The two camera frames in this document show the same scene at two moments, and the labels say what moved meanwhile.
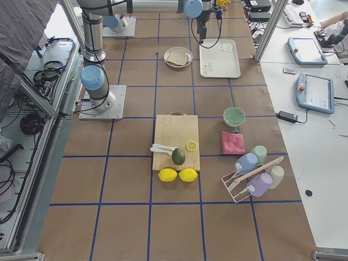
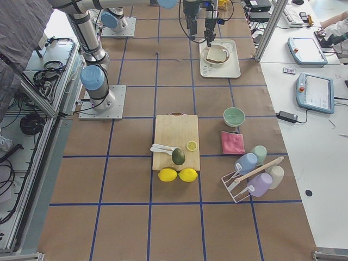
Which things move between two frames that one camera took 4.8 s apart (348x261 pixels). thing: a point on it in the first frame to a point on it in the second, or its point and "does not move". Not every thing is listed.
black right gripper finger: x=201 y=28 to x=194 y=26
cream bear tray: x=218 y=58 does not move
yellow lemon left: x=167 y=174 does not move
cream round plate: x=174 y=64 to x=216 y=54
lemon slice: x=191 y=145 does not move
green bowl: x=234 y=116 does not move
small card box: x=290 y=70 does not move
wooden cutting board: x=177 y=129 does not move
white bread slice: x=179 y=57 to x=217 y=54
